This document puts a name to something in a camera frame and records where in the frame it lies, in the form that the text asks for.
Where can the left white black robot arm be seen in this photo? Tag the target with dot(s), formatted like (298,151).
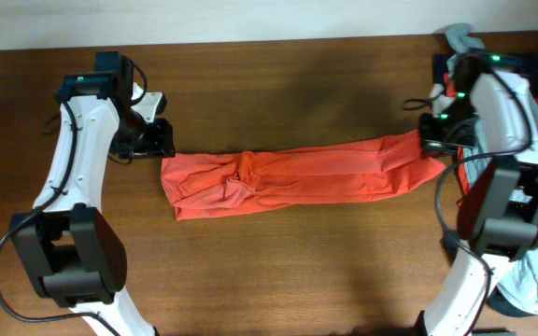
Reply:
(70,253)

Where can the light grey shirt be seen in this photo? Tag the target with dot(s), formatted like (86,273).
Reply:
(520,285)

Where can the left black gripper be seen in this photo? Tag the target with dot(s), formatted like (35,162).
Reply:
(162,144)

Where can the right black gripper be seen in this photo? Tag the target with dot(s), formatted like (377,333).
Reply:
(431,146)

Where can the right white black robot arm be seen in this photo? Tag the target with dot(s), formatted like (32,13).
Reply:
(497,222)

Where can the dark navy garment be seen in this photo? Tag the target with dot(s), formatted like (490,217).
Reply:
(528,66)

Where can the orange red printed t-shirt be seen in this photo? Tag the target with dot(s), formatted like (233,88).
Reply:
(225,185)

